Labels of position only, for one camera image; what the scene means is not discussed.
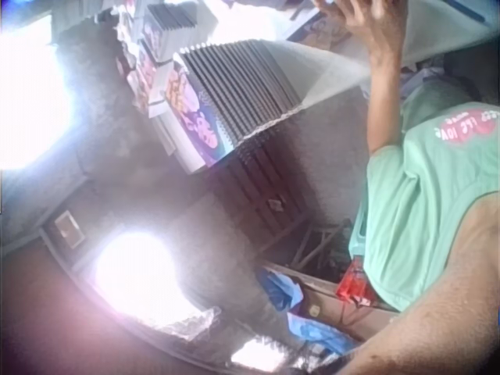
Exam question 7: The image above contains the red plastic object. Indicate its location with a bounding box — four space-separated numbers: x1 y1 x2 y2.
335 259 372 308

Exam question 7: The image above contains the blue plastic bag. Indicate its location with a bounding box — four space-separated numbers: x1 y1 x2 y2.
255 267 359 355

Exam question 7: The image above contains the dark wooden cabinet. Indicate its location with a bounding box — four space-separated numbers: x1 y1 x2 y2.
224 134 309 251

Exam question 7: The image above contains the person's left hand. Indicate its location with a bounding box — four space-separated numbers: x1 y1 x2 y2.
314 0 409 67

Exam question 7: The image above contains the wooden stool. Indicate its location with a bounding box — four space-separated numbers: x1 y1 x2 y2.
291 220 352 278

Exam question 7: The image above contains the colourful printed sheet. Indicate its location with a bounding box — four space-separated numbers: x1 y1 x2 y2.
287 8 352 52

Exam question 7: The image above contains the clear plastic wrap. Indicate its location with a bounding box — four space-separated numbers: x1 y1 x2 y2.
155 306 223 341

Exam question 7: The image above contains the pile of colourful notebooks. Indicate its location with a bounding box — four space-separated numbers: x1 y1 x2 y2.
115 0 218 118

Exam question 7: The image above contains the stack of spiral notebooks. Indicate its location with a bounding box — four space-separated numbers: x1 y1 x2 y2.
150 37 370 175

